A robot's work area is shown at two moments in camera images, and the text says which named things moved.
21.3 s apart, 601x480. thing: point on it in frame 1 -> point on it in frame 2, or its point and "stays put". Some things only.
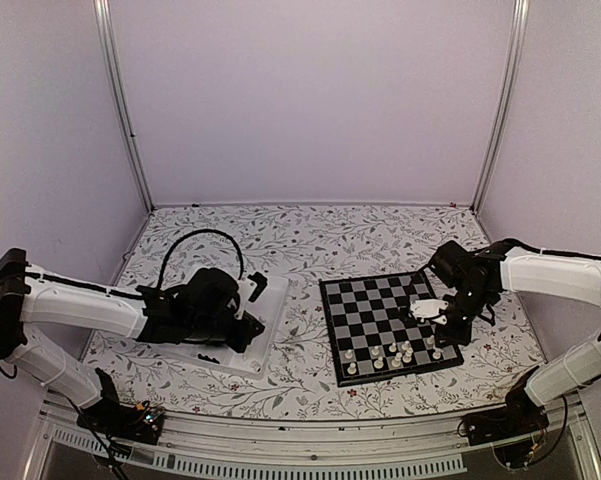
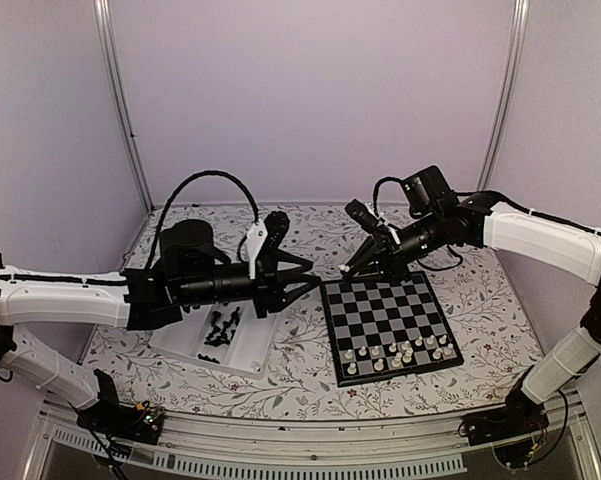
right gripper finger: [462, 333] -> [374, 272]
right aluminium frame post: [506, 99] stays put
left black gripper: [249, 328] -> [271, 286]
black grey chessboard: [374, 334] stays put
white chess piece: [407, 358] stays put
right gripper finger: [443, 335] -> [366, 251]
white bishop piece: [397, 360] stays put
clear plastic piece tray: [254, 360] stays put
